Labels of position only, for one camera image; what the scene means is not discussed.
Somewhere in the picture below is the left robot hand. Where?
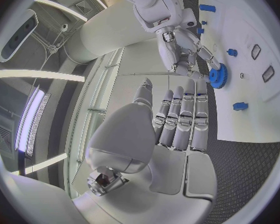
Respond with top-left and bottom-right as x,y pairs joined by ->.
71,78 -> 219,224

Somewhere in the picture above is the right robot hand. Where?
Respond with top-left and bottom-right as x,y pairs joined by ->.
155,26 -> 222,83

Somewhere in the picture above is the blue gear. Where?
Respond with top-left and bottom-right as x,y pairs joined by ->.
208,63 -> 229,89

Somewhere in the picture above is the white task board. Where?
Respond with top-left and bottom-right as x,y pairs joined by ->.
196,0 -> 280,143

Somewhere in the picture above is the blue long cylinder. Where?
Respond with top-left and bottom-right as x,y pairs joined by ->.
198,3 -> 217,13

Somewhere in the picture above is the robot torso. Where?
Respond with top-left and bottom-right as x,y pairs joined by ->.
79,2 -> 158,64

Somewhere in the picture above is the blue block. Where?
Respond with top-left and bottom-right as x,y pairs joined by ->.
232,102 -> 249,112

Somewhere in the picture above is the glowing light bar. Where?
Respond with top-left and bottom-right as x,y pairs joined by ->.
13,86 -> 52,156

